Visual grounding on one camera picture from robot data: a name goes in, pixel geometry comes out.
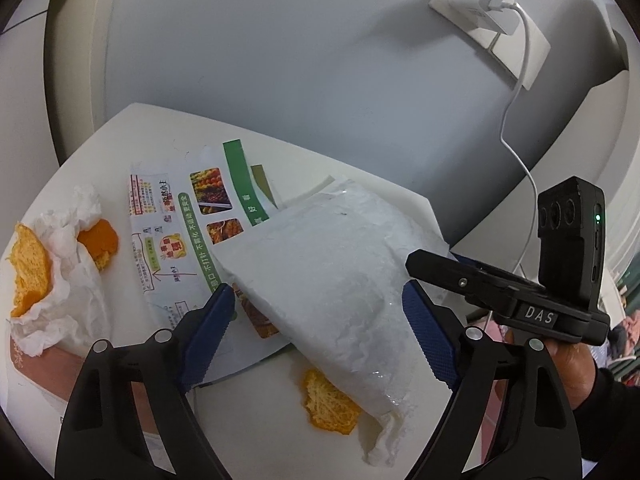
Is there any white wall socket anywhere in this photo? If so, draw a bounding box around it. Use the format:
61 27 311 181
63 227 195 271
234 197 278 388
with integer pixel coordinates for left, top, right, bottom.
429 0 516 51

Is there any large orange peel piece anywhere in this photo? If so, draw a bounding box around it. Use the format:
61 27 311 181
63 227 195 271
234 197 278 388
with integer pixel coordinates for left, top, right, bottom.
5 223 53 318

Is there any white paper bag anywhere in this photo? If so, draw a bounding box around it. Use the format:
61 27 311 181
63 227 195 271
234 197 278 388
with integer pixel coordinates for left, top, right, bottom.
212 175 451 466

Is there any white light switch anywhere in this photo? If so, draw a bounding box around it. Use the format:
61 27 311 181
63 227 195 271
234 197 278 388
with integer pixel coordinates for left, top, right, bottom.
490 12 552 92

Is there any person's right hand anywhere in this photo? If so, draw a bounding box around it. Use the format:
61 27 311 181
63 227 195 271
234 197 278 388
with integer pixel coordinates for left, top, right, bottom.
547 342 598 413

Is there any white tissue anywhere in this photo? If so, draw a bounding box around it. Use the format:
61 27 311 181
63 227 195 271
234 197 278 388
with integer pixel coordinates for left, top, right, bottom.
7 184 113 358

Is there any white charger cable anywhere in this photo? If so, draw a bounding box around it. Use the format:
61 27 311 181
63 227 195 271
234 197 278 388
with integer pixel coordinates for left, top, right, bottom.
487 0 538 276

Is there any printed paper leaflet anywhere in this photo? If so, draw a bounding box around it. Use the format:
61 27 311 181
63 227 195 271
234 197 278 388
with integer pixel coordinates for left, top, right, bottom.
127 139 301 386

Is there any red and white package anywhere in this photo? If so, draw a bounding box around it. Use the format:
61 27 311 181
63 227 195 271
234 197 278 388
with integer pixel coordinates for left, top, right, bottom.
10 340 201 480

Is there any person's right forearm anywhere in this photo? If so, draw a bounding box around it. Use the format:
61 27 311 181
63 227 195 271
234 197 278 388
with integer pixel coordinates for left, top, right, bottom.
570 360 640 466

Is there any white charger plug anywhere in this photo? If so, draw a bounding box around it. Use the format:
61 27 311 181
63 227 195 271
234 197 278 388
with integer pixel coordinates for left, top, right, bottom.
447 0 521 36

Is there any white bed headboard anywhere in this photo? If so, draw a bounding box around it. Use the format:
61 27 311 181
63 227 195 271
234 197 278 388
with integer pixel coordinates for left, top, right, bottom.
450 0 640 291

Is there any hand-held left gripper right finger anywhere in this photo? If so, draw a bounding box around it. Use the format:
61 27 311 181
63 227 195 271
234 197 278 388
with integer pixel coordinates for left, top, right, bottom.
401 280 583 480

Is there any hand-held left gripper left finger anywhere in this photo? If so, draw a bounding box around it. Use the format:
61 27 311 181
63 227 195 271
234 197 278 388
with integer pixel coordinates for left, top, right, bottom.
54 283 236 480

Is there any cream corner column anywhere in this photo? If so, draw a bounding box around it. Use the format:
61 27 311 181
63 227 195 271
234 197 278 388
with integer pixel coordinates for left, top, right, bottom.
44 0 121 161

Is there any white nightstand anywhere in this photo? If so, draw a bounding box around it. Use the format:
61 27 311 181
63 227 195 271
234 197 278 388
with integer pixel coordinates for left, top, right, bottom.
0 102 453 480

